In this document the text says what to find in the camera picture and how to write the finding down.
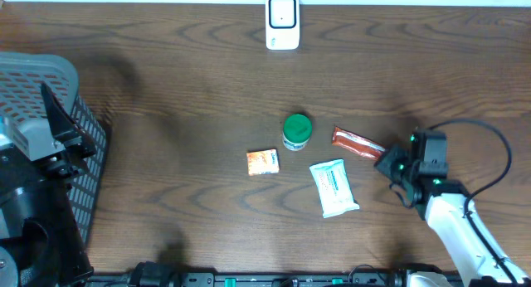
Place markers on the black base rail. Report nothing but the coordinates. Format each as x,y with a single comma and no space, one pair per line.
364,278

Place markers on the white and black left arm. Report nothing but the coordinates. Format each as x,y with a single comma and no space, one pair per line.
41,244

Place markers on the teal wet wipes pack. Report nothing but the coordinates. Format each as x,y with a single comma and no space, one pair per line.
335,193

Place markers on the grey plastic basket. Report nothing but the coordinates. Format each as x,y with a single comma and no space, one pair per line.
21,78

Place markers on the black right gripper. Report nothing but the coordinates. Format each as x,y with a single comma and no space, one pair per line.
393,152

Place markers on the orange small packet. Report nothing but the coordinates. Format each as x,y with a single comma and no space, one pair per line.
263,162

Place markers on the green lid white jar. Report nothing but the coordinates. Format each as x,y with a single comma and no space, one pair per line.
296,132

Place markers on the white barcode scanner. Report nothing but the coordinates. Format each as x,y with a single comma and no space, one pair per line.
282,24

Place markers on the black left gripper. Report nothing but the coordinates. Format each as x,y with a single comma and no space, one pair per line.
74,136

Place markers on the red snack bar wrapper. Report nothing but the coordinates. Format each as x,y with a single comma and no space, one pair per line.
357,144

